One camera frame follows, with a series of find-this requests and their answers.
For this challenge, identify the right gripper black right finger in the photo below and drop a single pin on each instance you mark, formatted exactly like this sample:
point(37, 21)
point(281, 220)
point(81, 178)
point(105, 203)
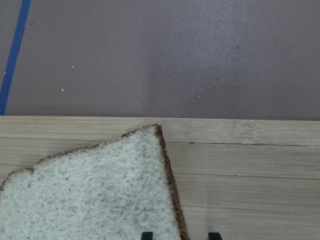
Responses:
point(214, 236)

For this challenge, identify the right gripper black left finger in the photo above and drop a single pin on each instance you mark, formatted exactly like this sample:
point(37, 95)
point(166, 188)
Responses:
point(147, 235)

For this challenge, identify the wooden cutting board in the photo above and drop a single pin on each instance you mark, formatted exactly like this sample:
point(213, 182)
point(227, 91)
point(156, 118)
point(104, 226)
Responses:
point(245, 179)

